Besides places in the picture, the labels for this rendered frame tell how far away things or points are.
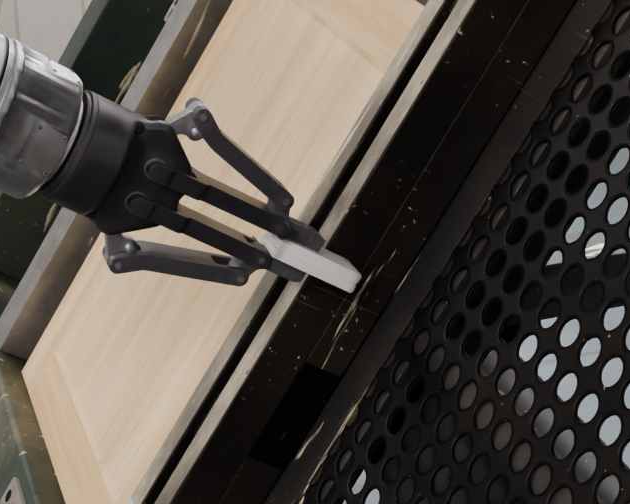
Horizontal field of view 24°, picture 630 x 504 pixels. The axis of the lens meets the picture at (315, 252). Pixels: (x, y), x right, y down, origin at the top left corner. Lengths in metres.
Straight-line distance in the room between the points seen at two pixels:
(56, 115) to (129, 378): 0.52
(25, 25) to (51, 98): 4.02
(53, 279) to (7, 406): 0.17
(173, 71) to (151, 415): 0.42
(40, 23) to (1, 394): 3.42
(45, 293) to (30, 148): 0.75
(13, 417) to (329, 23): 0.52
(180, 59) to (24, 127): 0.69
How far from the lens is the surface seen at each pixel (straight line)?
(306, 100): 1.29
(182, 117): 0.95
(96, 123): 0.92
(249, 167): 0.97
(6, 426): 1.52
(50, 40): 4.94
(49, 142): 0.90
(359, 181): 1.04
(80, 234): 1.61
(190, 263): 0.98
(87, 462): 1.39
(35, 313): 1.64
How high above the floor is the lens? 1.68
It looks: 25 degrees down
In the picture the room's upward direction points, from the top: straight up
